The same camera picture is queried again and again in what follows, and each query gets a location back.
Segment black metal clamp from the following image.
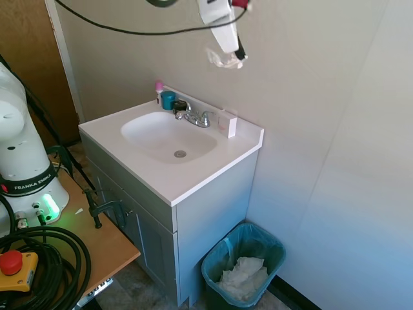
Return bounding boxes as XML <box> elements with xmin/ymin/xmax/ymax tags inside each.
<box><xmin>81</xmin><ymin>188</ymin><xmax>134</xmax><ymax>231</ymax></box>

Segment pink capped bottle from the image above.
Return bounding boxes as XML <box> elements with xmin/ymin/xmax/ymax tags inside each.
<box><xmin>154</xmin><ymin>80</ymin><xmax>165</xmax><ymax>106</ymax></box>

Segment discarded white tissues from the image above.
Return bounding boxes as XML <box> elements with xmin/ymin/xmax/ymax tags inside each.
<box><xmin>218</xmin><ymin>256</ymin><xmax>269</xmax><ymax>302</ymax></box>

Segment brown wooden door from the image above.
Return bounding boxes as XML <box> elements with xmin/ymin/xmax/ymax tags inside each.
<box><xmin>0</xmin><ymin>0</ymin><xmax>81</xmax><ymax>147</ymax></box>

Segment white vanity sink top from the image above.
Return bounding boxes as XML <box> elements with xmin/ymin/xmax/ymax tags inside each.
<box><xmin>78</xmin><ymin>84</ymin><xmax>265</xmax><ymax>207</ymax></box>

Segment thick black coiled cable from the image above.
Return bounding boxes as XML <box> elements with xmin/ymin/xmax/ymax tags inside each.
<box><xmin>0</xmin><ymin>192</ymin><xmax>93</xmax><ymax>310</ymax></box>

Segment black baseboard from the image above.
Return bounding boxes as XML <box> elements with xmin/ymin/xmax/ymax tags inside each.
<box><xmin>267</xmin><ymin>276</ymin><xmax>325</xmax><ymax>310</ymax></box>

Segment teal trash bin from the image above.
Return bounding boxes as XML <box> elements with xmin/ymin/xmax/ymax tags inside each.
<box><xmin>201</xmin><ymin>223</ymin><xmax>287</xmax><ymax>308</ymax></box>

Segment white tissue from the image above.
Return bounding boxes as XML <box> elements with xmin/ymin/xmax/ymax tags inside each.
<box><xmin>206</xmin><ymin>46</ymin><xmax>244</xmax><ymax>70</ymax></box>

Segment thin black hanging cable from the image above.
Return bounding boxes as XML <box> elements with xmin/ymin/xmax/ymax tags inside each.
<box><xmin>54</xmin><ymin>0</ymin><xmax>248</xmax><ymax>36</ymax></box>

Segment translucent bin liner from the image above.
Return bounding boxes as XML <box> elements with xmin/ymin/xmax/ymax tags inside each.
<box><xmin>201</xmin><ymin>223</ymin><xmax>287</xmax><ymax>291</ymax></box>

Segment yellow emergency stop button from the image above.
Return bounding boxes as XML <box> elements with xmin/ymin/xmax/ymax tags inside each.
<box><xmin>0</xmin><ymin>251</ymin><xmax>40</xmax><ymax>293</ymax></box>

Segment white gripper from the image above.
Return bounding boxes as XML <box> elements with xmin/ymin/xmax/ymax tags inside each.
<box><xmin>197</xmin><ymin>0</ymin><xmax>249</xmax><ymax>61</ymax></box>

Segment chrome faucet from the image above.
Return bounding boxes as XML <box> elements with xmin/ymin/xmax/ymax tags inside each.
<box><xmin>174</xmin><ymin>102</ymin><xmax>217</xmax><ymax>129</ymax></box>

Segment grey vanity cabinet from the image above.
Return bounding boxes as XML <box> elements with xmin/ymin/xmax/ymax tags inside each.
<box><xmin>79</xmin><ymin>130</ymin><xmax>259</xmax><ymax>307</ymax></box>

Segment wooden table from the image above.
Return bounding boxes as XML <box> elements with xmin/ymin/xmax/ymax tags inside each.
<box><xmin>0</xmin><ymin>170</ymin><xmax>141</xmax><ymax>310</ymax></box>

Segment white rectangular box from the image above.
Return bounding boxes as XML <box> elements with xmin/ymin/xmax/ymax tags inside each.
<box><xmin>217</xmin><ymin>108</ymin><xmax>239</xmax><ymax>140</ymax></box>

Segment teal cup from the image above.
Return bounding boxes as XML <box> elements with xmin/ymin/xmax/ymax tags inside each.
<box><xmin>160</xmin><ymin>90</ymin><xmax>177</xmax><ymax>111</ymax></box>

